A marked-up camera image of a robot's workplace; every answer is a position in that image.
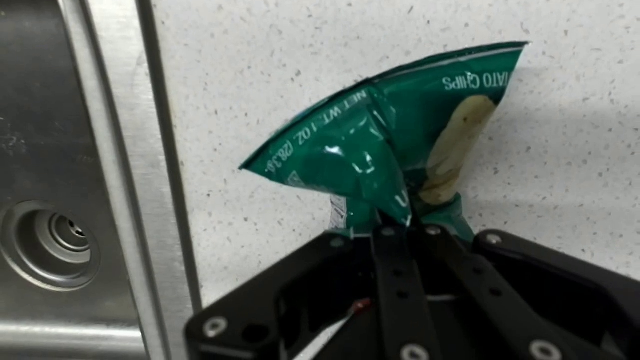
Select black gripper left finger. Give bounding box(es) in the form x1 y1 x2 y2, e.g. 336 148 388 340
371 225 441 360

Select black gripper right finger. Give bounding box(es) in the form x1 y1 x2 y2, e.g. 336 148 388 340
419 225 600 360

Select green snack packet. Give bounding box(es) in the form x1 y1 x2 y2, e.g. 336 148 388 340
242 39 526 239

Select stainless steel double sink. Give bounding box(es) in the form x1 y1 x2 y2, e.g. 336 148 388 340
0 0 199 360

